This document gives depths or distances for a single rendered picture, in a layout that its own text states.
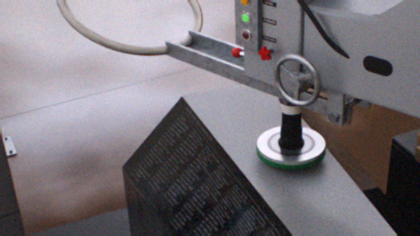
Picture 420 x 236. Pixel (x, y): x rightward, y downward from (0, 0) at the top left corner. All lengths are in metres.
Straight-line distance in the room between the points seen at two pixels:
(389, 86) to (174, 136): 0.98
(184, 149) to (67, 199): 1.31
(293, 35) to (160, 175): 0.83
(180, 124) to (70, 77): 2.36
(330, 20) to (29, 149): 2.58
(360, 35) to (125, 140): 2.46
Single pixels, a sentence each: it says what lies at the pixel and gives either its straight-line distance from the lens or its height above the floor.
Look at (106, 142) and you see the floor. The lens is 4.08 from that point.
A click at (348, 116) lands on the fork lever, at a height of 1.12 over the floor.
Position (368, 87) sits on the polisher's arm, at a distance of 1.85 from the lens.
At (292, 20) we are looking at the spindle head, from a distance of 1.90.
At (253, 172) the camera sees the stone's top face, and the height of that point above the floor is 0.87.
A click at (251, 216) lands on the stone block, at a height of 0.82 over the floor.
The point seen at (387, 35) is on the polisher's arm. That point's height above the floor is 1.41.
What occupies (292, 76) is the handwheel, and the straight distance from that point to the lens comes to 1.89.
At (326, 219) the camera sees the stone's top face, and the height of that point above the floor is 0.87.
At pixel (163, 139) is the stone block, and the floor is 0.76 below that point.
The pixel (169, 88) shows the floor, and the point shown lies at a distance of 4.59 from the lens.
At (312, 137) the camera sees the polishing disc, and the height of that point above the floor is 0.92.
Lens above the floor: 2.10
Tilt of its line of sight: 33 degrees down
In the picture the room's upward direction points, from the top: straight up
